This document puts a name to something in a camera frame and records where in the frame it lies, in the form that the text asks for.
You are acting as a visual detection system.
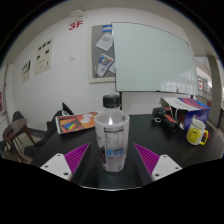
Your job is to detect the dark grey chair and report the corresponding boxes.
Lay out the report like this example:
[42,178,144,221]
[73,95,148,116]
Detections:
[11,110,26,123]

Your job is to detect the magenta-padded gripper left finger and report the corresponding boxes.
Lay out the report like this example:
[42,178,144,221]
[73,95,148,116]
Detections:
[39,142,101,189]

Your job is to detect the white and yellow mug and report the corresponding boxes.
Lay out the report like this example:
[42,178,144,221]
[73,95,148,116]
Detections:
[185,118,210,147]

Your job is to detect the large whiteboard on stand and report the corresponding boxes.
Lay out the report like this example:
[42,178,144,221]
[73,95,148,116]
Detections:
[111,21,200,109]

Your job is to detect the round brown wooden table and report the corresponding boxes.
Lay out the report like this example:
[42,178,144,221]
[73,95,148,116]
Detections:
[2,118,36,161]

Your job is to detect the red lettered wall sign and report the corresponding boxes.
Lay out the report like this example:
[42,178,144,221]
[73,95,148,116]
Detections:
[68,19,84,32]

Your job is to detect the grey pin board with papers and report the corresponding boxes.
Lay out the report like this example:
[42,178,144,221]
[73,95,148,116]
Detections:
[88,23,117,84]

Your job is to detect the clear black-capped drink bottle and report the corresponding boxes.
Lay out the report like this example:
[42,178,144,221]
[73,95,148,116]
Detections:
[94,93,130,173]

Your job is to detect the large white wall poster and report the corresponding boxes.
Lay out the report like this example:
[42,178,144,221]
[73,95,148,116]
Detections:
[34,37,55,76]

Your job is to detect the blue and white cardboard box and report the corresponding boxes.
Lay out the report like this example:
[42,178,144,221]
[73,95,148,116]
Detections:
[159,96,212,130]

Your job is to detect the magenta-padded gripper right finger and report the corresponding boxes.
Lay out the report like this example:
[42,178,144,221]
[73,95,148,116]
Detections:
[128,143,184,187]

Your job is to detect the small white wall poster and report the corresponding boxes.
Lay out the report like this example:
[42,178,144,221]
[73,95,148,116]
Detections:
[21,59,32,84]

